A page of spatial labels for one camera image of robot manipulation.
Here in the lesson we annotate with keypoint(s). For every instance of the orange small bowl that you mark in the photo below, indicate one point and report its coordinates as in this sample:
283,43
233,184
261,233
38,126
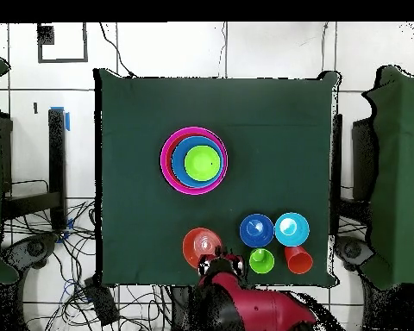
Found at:
196,244

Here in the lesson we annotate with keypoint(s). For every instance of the green small bowl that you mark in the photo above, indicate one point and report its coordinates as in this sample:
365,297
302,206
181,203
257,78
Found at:
203,163

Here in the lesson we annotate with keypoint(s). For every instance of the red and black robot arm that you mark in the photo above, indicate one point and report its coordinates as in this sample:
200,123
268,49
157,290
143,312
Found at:
262,307

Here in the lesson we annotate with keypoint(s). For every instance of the green plastic cup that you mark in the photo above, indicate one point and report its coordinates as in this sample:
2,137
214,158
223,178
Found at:
262,262

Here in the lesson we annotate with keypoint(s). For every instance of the dark blue small bowl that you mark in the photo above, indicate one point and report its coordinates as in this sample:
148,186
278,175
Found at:
257,229

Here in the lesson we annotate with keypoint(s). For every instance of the orange plastic cup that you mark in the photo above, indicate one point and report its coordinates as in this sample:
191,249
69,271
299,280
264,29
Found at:
298,262

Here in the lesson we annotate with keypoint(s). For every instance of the light blue small bowl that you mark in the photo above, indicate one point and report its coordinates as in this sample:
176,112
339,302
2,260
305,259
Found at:
291,229

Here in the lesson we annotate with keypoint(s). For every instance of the blue medium bowl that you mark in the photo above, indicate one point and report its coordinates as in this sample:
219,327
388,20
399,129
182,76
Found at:
178,165

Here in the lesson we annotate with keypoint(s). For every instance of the pink large bowl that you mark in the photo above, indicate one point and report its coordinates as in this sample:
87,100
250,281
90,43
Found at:
163,162

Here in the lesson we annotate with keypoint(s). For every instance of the black floor stand base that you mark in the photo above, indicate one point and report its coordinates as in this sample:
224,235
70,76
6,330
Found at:
34,248
353,251

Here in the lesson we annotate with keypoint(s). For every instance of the black power strip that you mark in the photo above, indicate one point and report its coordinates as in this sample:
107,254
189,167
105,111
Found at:
101,303

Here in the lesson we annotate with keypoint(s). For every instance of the dark green tablecloth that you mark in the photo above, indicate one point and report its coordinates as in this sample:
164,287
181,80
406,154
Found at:
141,120

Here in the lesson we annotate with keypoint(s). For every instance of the black post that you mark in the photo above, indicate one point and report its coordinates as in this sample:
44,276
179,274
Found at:
337,155

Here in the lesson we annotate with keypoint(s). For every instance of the black frame with blue tape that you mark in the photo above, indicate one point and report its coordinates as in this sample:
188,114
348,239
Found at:
57,155

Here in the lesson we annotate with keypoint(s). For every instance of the black square floor frame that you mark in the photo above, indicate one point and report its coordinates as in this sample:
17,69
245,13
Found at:
45,34

